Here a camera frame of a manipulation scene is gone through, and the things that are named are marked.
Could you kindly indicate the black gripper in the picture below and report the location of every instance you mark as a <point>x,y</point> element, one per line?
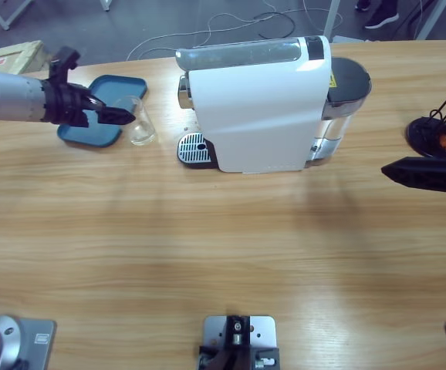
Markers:
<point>65,104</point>

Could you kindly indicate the clear drinking glass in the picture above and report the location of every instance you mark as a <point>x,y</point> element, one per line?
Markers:
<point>144,133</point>

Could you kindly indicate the white capsule coffee machine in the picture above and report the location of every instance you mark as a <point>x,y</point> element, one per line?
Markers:
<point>254,115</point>

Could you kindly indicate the blue plastic tray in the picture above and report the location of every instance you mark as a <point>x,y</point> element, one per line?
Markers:
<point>109,86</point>

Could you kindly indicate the black disc capsule holder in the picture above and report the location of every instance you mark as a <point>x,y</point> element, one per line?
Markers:
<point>423,135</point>

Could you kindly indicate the wooden crate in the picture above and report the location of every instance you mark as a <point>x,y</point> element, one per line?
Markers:
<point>11,58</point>

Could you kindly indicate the white table leg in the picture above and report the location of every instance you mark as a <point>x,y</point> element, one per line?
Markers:
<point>333,19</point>
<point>433,19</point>

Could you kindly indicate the clear water tank black lid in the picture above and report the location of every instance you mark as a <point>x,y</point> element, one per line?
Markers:
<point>342,92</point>

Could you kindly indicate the black shoe white sole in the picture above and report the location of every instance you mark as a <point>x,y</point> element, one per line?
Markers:
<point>381,17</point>

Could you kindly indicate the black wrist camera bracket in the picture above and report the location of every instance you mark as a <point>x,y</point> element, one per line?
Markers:
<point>65,61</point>

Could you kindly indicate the white metal frame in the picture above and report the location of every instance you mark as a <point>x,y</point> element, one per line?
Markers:
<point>11,11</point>

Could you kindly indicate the grey camera mount plate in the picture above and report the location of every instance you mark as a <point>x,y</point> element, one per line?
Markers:
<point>265,331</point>

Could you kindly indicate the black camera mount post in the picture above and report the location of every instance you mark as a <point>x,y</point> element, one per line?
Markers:
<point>238,335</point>

